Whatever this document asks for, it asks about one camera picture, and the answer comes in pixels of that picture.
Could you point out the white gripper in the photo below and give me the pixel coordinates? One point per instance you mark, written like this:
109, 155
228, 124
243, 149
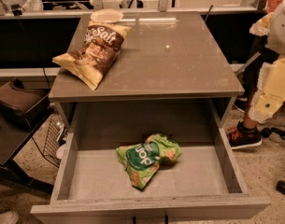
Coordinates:
281, 32

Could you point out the green rice chip bag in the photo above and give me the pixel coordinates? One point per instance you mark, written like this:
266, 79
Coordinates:
141, 161

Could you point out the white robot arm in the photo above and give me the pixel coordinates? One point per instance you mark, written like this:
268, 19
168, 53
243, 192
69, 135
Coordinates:
276, 36

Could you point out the grey cabinet with counter top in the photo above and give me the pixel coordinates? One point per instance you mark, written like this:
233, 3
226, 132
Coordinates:
170, 77

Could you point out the open grey top drawer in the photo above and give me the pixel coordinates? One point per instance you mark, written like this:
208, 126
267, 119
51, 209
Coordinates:
92, 187

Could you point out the yellow brown salt chip bag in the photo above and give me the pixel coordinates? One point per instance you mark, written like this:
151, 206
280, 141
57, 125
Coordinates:
101, 46

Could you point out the brown black bag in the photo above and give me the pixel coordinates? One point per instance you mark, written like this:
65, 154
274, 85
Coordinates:
22, 106

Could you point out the person leg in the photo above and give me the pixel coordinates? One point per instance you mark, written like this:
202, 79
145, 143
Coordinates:
250, 77

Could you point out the black orange sneaker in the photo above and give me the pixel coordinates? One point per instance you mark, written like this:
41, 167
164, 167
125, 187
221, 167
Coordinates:
242, 137

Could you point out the white paper bowl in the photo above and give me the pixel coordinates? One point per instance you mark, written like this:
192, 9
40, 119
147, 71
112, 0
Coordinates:
107, 15

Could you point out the dark side table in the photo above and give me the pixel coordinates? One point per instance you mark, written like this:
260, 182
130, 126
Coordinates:
12, 140

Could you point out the white shoe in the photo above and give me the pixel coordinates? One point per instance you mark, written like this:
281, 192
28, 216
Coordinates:
9, 217

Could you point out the black wire basket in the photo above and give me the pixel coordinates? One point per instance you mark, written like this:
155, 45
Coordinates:
54, 139

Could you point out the long white shelf rail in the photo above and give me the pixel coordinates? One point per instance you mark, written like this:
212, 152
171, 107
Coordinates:
75, 13

